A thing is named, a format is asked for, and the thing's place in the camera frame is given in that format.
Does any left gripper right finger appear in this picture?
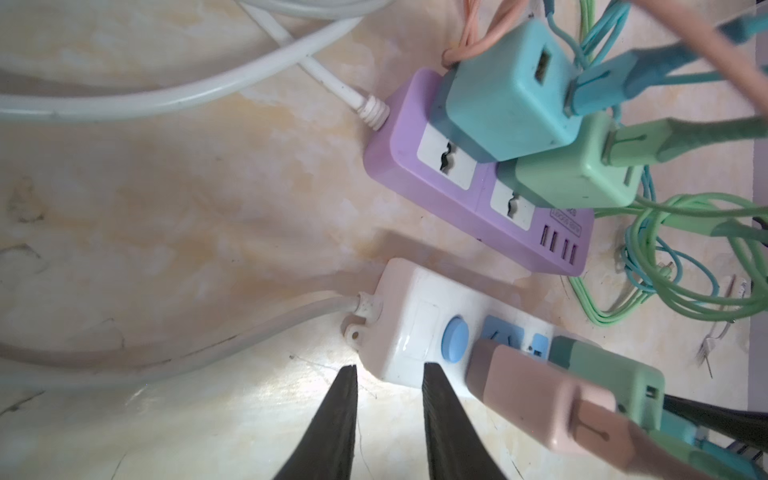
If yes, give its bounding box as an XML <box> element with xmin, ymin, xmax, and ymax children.
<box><xmin>422</xmin><ymin>363</ymin><xmax>506</xmax><ymax>479</ymax></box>

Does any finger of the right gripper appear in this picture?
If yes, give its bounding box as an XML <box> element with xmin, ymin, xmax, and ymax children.
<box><xmin>663</xmin><ymin>395</ymin><xmax>767</xmax><ymax>452</ymax></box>

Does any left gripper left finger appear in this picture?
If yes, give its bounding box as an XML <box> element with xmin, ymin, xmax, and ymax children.
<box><xmin>274</xmin><ymin>365</ymin><xmax>358</xmax><ymax>479</ymax></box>

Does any pink charger plug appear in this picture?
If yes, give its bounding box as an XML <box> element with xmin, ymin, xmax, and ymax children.
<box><xmin>465</xmin><ymin>339</ymin><xmax>616</xmax><ymax>454</ymax></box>

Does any light green charger plug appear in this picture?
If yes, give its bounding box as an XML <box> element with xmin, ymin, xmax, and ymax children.
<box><xmin>549</xmin><ymin>336</ymin><xmax>666</xmax><ymax>430</ymax></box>
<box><xmin>496</xmin><ymin>112</ymin><xmax>642</xmax><ymax>209</ymax></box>

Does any dark teal charger plug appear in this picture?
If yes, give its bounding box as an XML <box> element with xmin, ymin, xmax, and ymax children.
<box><xmin>660</xmin><ymin>410</ymin><xmax>698</xmax><ymax>445</ymax></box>

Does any white blue power strip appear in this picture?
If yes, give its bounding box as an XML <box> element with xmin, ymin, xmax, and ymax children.
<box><xmin>344</xmin><ymin>258</ymin><xmax>571</xmax><ymax>396</ymax></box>

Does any purple power strip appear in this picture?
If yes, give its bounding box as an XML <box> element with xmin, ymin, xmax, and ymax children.
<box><xmin>363</xmin><ymin>69</ymin><xmax>594</xmax><ymax>277</ymax></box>

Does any pink charging cable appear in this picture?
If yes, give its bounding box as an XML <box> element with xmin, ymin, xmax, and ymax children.
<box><xmin>442</xmin><ymin>0</ymin><xmax>768</xmax><ymax>480</ymax></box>

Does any light green charging cable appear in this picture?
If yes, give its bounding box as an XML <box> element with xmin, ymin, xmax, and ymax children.
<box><xmin>566</xmin><ymin>0</ymin><xmax>768</xmax><ymax>328</ymax></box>

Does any teal charging cable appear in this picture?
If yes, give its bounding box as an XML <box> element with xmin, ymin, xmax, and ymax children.
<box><xmin>542</xmin><ymin>0</ymin><xmax>768</xmax><ymax>118</ymax></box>

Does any white coiled power cord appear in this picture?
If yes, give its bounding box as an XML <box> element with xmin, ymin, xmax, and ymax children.
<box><xmin>0</xmin><ymin>0</ymin><xmax>397</xmax><ymax>385</ymax></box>

